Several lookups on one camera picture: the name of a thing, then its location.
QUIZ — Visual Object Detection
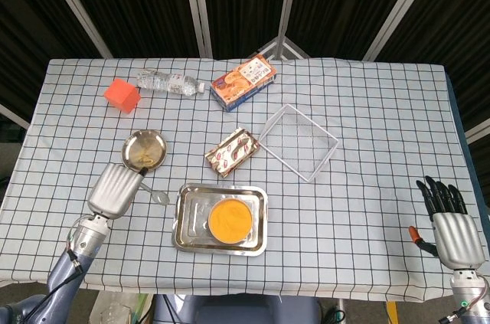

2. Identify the dark blue undercloth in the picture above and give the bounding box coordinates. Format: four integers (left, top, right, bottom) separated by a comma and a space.
445, 70, 482, 202

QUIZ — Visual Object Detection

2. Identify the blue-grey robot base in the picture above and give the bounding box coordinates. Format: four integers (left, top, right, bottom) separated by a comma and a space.
152, 293, 321, 324

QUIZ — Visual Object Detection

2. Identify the clear plastic container lid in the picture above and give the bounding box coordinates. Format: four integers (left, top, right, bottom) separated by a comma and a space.
259, 103, 341, 183

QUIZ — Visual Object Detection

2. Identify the orange foam cube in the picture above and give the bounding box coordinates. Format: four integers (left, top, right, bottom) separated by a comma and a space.
104, 78, 142, 114

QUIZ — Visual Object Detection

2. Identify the metal spoon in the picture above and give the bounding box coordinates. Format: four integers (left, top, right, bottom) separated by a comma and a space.
138, 182, 170, 205

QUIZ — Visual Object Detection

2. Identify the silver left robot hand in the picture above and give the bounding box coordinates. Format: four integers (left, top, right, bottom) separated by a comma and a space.
87, 162, 149, 221

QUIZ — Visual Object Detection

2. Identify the clear plastic water bottle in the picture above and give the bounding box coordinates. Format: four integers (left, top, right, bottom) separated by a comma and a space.
136, 69, 206, 98

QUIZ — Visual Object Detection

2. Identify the round steel plate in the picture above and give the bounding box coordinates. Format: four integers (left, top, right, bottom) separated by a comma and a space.
121, 129, 168, 174

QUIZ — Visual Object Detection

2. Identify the blue checkered tablecloth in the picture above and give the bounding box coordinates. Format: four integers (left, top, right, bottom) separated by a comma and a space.
0, 57, 487, 300

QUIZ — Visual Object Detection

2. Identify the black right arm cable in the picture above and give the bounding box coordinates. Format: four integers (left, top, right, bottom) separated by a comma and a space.
439, 308, 474, 324

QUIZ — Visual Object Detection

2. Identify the blue orange biscuit box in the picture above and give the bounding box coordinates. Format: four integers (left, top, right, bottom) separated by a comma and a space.
210, 54, 278, 113

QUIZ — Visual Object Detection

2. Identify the clear plastic bag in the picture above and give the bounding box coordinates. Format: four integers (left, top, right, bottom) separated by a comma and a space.
91, 293, 154, 324

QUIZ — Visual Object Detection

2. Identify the black folding partition screen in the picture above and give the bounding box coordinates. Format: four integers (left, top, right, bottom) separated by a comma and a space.
0, 0, 490, 145

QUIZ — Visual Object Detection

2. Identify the rectangular steel tray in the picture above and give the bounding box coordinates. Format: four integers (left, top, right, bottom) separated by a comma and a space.
171, 182, 270, 258

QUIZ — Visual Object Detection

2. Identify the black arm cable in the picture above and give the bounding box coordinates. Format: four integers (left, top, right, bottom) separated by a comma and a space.
22, 249, 85, 324
439, 308, 474, 324

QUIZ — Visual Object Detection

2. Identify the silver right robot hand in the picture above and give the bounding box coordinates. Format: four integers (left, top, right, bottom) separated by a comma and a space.
408, 175, 485, 272

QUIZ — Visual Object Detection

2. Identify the yellow powder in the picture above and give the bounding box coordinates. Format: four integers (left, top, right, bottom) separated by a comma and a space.
209, 201, 253, 244

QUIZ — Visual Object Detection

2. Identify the gold foil snack package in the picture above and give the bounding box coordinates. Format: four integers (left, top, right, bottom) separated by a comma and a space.
204, 127, 263, 178

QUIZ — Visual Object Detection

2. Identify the white metal screen foot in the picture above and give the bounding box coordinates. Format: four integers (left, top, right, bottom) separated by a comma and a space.
256, 35, 310, 61

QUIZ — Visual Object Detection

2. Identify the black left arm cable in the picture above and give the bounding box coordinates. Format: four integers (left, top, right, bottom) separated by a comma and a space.
22, 249, 85, 324

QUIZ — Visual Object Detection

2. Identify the white bowl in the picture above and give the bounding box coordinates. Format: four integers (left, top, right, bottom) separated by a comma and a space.
207, 198, 255, 246

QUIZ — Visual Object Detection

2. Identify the yellow object under table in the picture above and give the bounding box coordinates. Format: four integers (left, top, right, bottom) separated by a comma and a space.
385, 300, 400, 324

